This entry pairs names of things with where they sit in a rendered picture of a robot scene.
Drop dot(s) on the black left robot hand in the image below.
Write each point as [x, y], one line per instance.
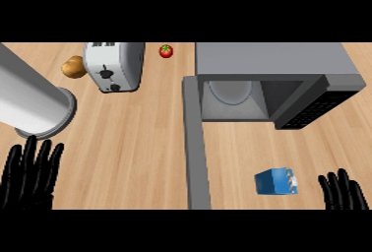
[26, 178]

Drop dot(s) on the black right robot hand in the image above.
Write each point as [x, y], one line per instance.
[344, 193]

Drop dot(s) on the blue milk carton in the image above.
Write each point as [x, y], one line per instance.
[276, 181]

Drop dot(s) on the grey microwave door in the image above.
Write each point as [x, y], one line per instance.
[196, 144]

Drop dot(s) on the grey microwave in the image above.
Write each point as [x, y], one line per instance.
[276, 82]

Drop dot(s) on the large silver cylinder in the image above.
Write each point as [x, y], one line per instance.
[28, 98]

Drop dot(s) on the brown potato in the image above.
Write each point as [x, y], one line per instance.
[74, 67]

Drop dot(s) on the silver toaster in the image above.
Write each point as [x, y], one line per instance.
[115, 65]

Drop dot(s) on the red tomato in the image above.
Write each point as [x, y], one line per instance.
[165, 51]

